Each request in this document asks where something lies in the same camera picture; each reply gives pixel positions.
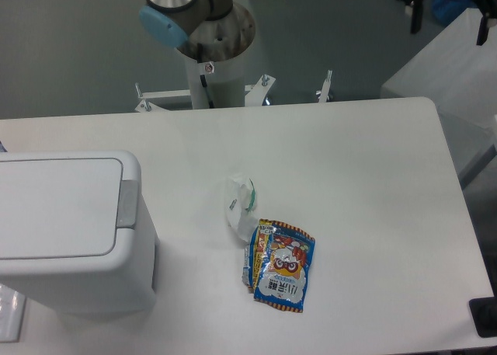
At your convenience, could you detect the silver robot arm blue cap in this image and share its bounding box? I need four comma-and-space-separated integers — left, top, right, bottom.
139, 0, 233, 48

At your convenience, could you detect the white plastic trash can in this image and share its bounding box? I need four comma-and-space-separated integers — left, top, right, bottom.
1, 150, 159, 314

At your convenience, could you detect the crumpled white plastic wrapper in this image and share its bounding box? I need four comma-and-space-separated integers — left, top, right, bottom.
224, 173, 259, 242

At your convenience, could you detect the blue snack wrapper bag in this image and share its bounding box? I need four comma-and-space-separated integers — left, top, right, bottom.
242, 219, 315, 313

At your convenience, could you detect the white side table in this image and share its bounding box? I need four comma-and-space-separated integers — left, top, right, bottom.
381, 9, 496, 188

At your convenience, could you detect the blue object top right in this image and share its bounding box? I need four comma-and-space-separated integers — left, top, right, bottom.
432, 0, 477, 26

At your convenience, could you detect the clear plastic sheet left edge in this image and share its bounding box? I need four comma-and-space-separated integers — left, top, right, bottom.
1, 284, 26, 343

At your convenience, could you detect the black device table edge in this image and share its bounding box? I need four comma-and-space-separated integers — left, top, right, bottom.
469, 297, 496, 338

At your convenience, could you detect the white pedestal base frame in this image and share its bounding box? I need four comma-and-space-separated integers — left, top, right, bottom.
134, 70, 333, 113

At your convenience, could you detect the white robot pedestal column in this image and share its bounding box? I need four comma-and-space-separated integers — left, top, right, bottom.
175, 2, 257, 110

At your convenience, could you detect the black cable on pedestal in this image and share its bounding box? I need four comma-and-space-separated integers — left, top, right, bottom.
196, 42, 215, 110

